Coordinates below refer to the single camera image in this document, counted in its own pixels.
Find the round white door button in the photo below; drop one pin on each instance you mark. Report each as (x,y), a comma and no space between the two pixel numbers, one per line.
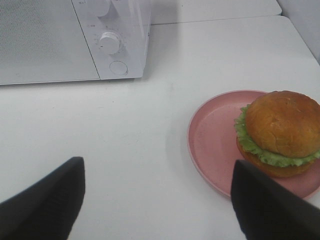
(118,68)

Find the white timer knob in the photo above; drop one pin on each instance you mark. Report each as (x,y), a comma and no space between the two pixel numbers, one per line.
(110,42)

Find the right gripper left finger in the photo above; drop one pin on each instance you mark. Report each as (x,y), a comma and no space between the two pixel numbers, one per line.
(48,209)

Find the burger with lettuce and cheese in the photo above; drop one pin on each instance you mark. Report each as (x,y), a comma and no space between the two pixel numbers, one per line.
(279,133)

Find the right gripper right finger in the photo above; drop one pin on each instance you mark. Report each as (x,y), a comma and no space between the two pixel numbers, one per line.
(267,211)

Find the pink round plate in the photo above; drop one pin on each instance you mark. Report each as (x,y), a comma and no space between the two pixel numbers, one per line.
(213,148)

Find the white microwave door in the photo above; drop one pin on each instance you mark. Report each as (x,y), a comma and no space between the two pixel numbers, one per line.
(41,41)

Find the upper white power knob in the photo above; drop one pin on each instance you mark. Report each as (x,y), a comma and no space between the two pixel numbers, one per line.
(102,7)

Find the white microwave oven body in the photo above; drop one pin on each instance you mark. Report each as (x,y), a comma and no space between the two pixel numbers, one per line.
(131,20)

